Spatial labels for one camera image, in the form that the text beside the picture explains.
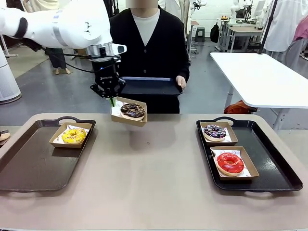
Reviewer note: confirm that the white cylindrical air purifier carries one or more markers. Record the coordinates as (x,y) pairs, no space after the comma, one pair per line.
(7,84)

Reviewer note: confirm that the kraft cardboard food box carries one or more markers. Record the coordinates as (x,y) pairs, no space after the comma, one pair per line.
(238,178)
(221,144)
(67,145)
(130,123)

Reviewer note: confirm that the grey plastic stool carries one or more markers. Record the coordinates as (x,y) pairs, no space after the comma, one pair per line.
(199,33)

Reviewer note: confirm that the tan-topped background table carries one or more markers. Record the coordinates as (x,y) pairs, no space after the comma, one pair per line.
(243,28)

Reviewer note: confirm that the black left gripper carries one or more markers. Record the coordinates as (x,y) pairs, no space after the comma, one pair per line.
(106,72)

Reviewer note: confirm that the person torso in black cardigan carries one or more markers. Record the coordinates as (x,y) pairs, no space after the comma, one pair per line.
(154,48)

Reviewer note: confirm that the black backpack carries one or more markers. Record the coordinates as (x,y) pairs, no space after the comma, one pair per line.
(214,33)

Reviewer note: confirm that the yellow frosted sprinkled donut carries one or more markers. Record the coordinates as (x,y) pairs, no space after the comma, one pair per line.
(67,137)

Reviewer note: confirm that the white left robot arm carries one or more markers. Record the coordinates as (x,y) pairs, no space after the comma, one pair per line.
(72,21)

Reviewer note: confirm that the pink hanging garment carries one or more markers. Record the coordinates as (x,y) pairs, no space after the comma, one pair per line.
(302,31)

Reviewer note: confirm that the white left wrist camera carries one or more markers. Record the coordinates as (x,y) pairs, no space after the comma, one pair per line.
(120,48)

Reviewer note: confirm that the person left hand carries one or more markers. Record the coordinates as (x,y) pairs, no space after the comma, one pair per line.
(181,80)

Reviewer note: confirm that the purple white sprinkled donut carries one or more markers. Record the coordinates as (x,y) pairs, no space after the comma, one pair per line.
(209,131)

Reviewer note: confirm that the chocolate frosted donut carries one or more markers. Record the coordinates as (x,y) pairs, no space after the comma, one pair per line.
(127,110)

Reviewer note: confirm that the white table with metal legs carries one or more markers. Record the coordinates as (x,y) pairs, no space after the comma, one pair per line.
(260,77)

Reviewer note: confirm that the red glazed donut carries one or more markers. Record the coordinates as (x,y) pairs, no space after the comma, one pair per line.
(223,164)

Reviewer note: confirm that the small black serving tray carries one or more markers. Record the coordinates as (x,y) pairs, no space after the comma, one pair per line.
(149,86)

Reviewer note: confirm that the small yellow objects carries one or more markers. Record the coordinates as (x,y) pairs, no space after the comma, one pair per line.
(224,17)

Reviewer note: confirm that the black vertical pole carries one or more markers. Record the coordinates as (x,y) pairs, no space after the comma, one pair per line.
(267,29)

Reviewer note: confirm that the large black serving tray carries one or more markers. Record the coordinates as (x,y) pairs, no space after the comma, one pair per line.
(272,156)

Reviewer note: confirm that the orange bag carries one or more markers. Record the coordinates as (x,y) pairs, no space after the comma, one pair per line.
(237,107)

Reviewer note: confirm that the person left forearm black sleeve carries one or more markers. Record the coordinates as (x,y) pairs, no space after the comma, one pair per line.
(184,67)

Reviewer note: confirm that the beige rounded object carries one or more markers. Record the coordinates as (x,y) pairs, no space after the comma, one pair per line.
(4,136)

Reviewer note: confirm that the large brown serving tray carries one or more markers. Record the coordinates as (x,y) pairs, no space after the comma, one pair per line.
(29,163)

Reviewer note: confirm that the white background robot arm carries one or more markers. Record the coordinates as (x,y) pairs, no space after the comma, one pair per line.
(234,10)

